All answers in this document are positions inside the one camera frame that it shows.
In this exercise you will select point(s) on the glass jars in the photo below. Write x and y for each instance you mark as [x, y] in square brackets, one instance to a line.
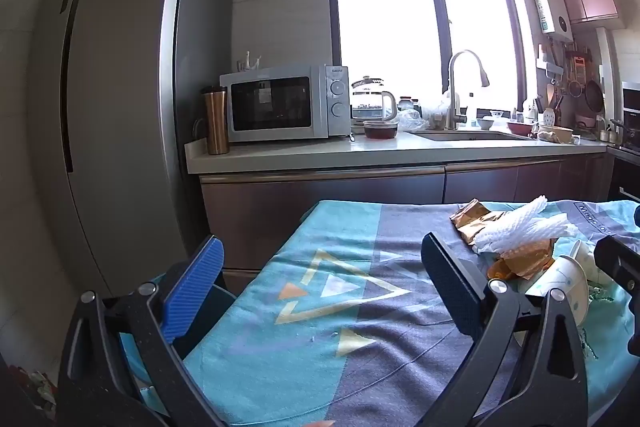
[410, 103]

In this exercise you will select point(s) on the person's left hand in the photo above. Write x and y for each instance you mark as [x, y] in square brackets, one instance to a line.
[322, 424]

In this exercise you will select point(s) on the patterned cloth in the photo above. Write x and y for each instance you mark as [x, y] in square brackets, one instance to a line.
[39, 389]

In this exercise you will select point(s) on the kitchen counter cabinet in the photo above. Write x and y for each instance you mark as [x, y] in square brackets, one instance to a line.
[325, 192]

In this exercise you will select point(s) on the kitchen window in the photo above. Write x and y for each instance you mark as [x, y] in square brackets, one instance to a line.
[380, 7]

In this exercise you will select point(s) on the grey refrigerator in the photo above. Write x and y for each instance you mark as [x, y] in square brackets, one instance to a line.
[125, 82]

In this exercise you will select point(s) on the gold foil snack wrapper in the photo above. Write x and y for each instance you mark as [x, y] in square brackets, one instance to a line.
[530, 262]

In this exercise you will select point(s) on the clear plastic bag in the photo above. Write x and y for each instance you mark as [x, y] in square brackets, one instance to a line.
[412, 121]

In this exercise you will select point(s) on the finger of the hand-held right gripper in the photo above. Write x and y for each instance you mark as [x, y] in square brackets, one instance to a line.
[620, 264]

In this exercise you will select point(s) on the red bowl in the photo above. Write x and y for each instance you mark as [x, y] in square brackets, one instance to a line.
[517, 128]

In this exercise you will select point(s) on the printed teal grey tablecloth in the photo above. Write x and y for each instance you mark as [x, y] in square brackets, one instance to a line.
[340, 257]

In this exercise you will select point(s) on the steel kitchen faucet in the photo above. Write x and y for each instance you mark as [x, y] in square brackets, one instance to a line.
[454, 97]

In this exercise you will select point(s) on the kitchen sink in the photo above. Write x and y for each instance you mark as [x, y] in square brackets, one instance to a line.
[470, 136]

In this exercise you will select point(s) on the white hook stand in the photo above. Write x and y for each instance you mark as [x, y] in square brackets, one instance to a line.
[249, 63]

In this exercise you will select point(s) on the white water heater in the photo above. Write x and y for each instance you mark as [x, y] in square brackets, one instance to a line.
[547, 2]

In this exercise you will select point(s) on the copper thermos tumbler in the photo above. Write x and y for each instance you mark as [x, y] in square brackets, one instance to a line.
[216, 122]

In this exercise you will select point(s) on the white dotted paper cup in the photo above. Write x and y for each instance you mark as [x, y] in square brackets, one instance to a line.
[584, 257]
[557, 287]

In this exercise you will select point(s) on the white tissue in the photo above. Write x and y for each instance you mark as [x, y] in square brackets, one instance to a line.
[525, 227]

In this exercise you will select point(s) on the dark food container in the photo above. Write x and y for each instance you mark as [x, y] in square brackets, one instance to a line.
[381, 130]

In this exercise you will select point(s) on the built-in oven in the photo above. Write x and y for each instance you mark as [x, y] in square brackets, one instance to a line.
[631, 117]

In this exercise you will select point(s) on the cream pot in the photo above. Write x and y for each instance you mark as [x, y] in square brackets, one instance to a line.
[556, 133]

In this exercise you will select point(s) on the wall utensil rack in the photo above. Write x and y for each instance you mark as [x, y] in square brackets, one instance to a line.
[570, 62]

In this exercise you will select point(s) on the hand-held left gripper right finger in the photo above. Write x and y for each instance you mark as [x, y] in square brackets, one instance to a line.
[450, 292]

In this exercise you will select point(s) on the blue trash bin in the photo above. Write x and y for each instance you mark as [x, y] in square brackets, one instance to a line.
[215, 307]

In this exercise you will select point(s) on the hanging frying pan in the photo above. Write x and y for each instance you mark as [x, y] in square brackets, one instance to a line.
[594, 97]

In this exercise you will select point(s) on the white microwave oven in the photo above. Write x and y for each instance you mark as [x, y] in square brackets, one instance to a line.
[280, 104]

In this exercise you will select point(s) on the small white bowl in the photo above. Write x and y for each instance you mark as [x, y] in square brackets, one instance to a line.
[484, 123]

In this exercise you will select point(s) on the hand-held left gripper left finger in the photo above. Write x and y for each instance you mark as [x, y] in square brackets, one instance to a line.
[195, 287]

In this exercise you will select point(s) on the glass electric kettle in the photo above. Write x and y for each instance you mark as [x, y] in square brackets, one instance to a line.
[372, 104]

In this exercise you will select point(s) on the orange peel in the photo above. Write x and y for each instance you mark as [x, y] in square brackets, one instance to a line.
[497, 271]

